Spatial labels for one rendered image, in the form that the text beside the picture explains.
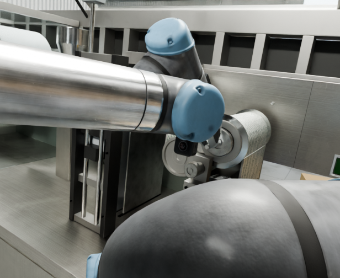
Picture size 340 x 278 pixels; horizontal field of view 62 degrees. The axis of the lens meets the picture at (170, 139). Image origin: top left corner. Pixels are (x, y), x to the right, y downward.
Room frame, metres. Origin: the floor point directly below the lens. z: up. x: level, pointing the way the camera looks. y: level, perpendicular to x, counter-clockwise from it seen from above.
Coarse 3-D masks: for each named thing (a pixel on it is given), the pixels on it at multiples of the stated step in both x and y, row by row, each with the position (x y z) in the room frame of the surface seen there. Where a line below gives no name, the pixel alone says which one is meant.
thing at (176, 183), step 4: (104, 160) 1.39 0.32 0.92; (240, 164) 1.03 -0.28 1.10; (164, 168) 1.20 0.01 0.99; (212, 168) 1.09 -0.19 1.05; (164, 172) 1.20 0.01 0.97; (168, 172) 1.19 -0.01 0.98; (260, 172) 1.02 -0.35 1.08; (164, 176) 1.20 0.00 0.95; (168, 176) 1.19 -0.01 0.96; (172, 176) 1.18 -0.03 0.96; (176, 176) 1.17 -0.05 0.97; (164, 180) 1.20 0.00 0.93; (168, 180) 1.19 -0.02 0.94; (172, 180) 1.18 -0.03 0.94; (176, 180) 1.17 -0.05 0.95; (180, 180) 1.16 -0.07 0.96; (164, 184) 1.20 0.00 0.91; (168, 184) 1.19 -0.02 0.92; (172, 184) 1.18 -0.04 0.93; (176, 184) 1.17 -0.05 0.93; (180, 184) 1.16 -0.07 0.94; (168, 188) 1.19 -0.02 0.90; (172, 188) 1.18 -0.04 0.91; (176, 188) 1.17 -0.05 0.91; (180, 188) 1.16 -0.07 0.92
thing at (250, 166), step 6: (258, 150) 0.84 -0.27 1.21; (264, 150) 0.92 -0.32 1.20; (252, 156) 0.79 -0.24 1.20; (258, 156) 0.86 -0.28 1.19; (246, 162) 0.74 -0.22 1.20; (252, 162) 0.80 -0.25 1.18; (258, 162) 0.87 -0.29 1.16; (240, 168) 0.72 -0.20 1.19; (246, 168) 0.76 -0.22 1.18; (252, 168) 0.82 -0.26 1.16; (258, 168) 0.89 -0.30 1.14; (240, 174) 0.72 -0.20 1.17; (246, 174) 0.77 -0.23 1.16; (252, 174) 0.83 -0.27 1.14; (258, 174) 0.91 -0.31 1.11
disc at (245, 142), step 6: (228, 120) 0.73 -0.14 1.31; (234, 120) 0.72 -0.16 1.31; (240, 126) 0.71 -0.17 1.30; (240, 132) 0.71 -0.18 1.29; (246, 132) 0.70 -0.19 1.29; (246, 138) 0.70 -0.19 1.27; (198, 144) 0.77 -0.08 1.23; (246, 144) 0.70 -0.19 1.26; (198, 150) 0.76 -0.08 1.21; (246, 150) 0.70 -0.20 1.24; (240, 156) 0.70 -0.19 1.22; (216, 162) 0.73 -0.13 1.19; (228, 162) 0.72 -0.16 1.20; (234, 162) 0.71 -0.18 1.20; (222, 168) 0.73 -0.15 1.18
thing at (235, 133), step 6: (222, 120) 0.73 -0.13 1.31; (222, 126) 0.73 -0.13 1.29; (228, 126) 0.72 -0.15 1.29; (234, 126) 0.71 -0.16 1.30; (234, 132) 0.71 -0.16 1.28; (234, 138) 0.71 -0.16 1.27; (240, 138) 0.70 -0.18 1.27; (234, 144) 0.71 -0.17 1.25; (240, 144) 0.70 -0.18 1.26; (204, 150) 0.75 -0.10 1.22; (234, 150) 0.71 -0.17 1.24; (240, 150) 0.70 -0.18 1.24; (222, 156) 0.72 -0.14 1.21; (228, 156) 0.71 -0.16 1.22; (234, 156) 0.71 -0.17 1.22; (222, 162) 0.72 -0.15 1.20
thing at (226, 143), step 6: (222, 132) 0.71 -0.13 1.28; (228, 132) 0.71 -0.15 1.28; (222, 138) 0.71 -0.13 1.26; (228, 138) 0.70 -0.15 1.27; (222, 144) 0.71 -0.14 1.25; (228, 144) 0.70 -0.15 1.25; (210, 150) 0.73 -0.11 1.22; (216, 150) 0.72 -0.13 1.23; (222, 150) 0.71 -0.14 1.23; (228, 150) 0.70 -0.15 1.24; (216, 156) 0.72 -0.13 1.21
